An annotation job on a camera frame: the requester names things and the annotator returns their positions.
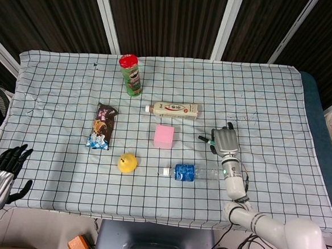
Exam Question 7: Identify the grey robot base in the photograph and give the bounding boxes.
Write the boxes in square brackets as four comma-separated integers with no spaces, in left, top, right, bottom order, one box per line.
[93,219,219,249]

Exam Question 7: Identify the orange box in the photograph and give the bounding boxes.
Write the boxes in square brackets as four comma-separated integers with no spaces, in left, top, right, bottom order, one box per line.
[66,233,95,249]

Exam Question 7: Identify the beige milk tea bottle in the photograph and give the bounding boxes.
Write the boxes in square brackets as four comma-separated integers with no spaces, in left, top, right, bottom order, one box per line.
[144,99,200,123]

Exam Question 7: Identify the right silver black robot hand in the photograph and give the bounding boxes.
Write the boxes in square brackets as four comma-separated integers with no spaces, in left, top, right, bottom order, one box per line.
[209,121,242,159]

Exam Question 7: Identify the clear Pocari Sweat bottle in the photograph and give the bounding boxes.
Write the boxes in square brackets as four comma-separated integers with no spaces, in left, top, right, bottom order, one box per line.
[161,162,227,185]

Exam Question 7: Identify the green Pringles can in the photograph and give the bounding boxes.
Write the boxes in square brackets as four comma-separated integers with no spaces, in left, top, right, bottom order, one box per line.
[116,53,146,98]

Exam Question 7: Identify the brown snack bag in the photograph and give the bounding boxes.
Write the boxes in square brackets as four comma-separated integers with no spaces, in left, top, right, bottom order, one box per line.
[85,101,119,152]

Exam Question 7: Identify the green white whiteboard marker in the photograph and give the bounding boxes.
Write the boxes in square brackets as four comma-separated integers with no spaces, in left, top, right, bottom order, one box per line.
[198,135,216,146]

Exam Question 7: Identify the blue padded table edge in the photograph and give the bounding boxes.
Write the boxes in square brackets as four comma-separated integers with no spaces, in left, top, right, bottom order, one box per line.
[288,70,332,229]

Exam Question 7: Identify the yellow pear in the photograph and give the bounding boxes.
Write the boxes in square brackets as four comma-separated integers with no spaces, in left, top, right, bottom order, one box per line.
[117,152,139,175]

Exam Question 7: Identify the checked light blue tablecloth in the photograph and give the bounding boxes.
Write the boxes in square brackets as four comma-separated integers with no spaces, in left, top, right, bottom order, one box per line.
[0,43,332,238]

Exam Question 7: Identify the pink foam cube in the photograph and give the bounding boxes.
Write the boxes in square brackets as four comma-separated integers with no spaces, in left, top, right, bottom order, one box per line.
[153,124,176,150]

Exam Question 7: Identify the white metal frame post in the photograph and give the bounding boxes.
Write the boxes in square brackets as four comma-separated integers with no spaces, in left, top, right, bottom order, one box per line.
[209,0,246,63]
[87,0,125,55]
[268,0,320,68]

